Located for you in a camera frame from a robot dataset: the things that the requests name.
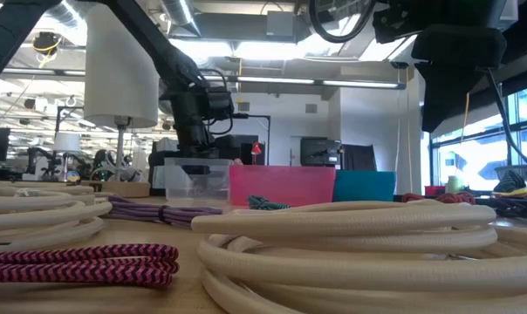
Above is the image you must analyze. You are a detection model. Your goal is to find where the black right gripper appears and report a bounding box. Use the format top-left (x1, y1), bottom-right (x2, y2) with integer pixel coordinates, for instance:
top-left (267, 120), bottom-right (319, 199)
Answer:
top-left (372, 0), bottom-right (508, 133)

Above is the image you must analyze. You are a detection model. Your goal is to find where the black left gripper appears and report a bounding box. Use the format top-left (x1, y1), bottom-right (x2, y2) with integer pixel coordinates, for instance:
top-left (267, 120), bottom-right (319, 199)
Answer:
top-left (170, 85), bottom-right (221, 176)

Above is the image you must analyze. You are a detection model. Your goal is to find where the purple cable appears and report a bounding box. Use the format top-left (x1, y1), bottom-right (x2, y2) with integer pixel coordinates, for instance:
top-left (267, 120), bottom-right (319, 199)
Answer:
top-left (100, 195), bottom-right (224, 229)

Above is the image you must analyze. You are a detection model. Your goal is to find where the green braided cable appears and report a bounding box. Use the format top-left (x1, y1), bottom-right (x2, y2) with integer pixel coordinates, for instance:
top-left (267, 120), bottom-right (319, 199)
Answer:
top-left (247, 195), bottom-right (291, 212)

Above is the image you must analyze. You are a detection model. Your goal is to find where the red cable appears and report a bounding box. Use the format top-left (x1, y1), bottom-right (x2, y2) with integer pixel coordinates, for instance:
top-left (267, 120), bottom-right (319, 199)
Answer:
top-left (400, 190), bottom-right (477, 205)

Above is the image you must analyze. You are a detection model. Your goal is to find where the dark braided cable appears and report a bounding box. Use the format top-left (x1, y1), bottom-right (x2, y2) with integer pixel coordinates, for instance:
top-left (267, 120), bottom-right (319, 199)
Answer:
top-left (476, 196), bottom-right (527, 219)

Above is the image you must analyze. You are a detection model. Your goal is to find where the pink black braided cable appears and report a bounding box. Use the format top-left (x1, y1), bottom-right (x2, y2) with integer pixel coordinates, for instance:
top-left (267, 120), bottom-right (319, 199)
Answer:
top-left (0, 242), bottom-right (181, 289)

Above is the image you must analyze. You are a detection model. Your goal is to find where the clear plastic bin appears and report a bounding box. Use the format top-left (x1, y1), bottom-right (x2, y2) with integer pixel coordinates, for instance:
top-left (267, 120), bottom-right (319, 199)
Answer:
top-left (163, 157), bottom-right (234, 201)

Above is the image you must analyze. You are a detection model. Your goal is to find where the translucent plastic sheet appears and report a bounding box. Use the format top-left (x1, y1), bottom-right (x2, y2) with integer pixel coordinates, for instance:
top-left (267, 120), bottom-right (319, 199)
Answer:
top-left (151, 137), bottom-right (181, 189)

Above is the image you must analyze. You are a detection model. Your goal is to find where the black divider panel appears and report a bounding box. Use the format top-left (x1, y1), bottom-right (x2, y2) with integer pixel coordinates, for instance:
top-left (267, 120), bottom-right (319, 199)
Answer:
top-left (215, 133), bottom-right (265, 166)

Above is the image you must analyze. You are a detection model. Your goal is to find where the red desk lamp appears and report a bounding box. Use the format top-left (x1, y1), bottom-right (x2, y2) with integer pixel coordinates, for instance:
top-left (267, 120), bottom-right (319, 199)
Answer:
top-left (250, 141), bottom-right (264, 166)

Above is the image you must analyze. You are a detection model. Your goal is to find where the pink plastic bin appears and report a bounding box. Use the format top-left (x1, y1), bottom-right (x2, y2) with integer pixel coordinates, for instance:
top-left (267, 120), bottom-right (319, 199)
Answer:
top-left (229, 165), bottom-right (337, 208)

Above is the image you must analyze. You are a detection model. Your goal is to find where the long ceiling light fixture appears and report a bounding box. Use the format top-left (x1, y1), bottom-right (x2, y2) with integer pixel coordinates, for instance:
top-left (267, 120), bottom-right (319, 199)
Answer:
top-left (202, 72), bottom-right (407, 91)

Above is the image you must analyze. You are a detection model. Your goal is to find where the pale green cup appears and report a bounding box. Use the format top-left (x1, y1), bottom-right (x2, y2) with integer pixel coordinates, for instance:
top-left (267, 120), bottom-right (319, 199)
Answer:
top-left (445, 174), bottom-right (464, 195)

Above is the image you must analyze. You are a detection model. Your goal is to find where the black curtain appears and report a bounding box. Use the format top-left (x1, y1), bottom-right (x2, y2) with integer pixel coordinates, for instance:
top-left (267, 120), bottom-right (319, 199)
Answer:
top-left (340, 144), bottom-right (378, 173)

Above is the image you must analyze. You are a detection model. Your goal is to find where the black yellow fabric bundle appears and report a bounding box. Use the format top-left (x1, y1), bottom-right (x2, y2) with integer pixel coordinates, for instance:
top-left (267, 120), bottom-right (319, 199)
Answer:
top-left (491, 169), bottom-right (527, 198)

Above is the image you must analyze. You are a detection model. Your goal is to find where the white lamp with wooden base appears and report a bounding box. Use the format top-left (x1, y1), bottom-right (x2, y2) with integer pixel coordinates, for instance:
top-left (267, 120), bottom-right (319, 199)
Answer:
top-left (79, 2), bottom-right (161, 199)

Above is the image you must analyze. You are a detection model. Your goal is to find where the black equipment box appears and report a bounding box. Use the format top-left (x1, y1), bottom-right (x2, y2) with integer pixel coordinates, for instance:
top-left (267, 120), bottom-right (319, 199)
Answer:
top-left (299, 137), bottom-right (343, 168)

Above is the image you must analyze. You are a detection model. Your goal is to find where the small white lamp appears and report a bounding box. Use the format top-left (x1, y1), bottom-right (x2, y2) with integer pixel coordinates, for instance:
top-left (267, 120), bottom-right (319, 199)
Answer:
top-left (52, 132), bottom-right (82, 182)

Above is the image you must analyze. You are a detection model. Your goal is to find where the teal plastic bin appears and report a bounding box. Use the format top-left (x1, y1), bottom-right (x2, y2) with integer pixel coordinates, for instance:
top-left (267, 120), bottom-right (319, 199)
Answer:
top-left (332, 170), bottom-right (397, 202)

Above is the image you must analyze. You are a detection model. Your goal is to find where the black metal stand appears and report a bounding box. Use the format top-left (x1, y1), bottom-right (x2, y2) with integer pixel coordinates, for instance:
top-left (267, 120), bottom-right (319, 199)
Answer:
top-left (55, 95), bottom-right (85, 145)

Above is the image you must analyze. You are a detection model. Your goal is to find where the grey ceiling box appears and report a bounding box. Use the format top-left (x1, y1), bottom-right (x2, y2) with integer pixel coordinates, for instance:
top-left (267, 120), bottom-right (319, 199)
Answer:
top-left (265, 10), bottom-right (298, 38)

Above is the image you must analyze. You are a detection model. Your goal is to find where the black ceiling device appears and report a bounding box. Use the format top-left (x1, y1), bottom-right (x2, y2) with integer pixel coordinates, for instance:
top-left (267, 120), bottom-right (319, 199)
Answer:
top-left (31, 31), bottom-right (64, 57)

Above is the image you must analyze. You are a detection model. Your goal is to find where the black hanging cable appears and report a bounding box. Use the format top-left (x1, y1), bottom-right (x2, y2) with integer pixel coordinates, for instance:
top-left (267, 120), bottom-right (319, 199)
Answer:
top-left (483, 65), bottom-right (527, 180)

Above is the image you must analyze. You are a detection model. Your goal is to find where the thin pale hanging cord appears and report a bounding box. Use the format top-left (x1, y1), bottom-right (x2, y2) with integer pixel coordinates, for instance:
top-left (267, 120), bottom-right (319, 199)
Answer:
top-left (403, 67), bottom-right (415, 195)

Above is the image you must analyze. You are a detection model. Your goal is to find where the silver ventilation duct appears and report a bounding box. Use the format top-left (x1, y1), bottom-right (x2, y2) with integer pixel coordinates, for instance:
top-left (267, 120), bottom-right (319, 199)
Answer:
top-left (298, 0), bottom-right (520, 69)

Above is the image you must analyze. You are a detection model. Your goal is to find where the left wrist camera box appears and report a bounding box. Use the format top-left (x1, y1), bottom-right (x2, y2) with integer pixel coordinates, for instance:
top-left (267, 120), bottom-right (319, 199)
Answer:
top-left (207, 88), bottom-right (236, 118)

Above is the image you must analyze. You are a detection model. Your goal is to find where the black gantry frame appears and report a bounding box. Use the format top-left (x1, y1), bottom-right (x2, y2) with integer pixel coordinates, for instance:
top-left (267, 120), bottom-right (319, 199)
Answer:
top-left (232, 112), bottom-right (272, 167)

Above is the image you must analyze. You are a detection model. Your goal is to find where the black looped cable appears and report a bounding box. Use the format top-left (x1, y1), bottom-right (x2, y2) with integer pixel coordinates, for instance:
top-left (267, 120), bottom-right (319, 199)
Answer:
top-left (307, 0), bottom-right (378, 44)

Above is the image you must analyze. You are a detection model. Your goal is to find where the round silver duct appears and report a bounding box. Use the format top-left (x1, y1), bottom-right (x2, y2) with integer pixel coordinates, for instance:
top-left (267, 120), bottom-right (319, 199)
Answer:
top-left (161, 0), bottom-right (202, 37)

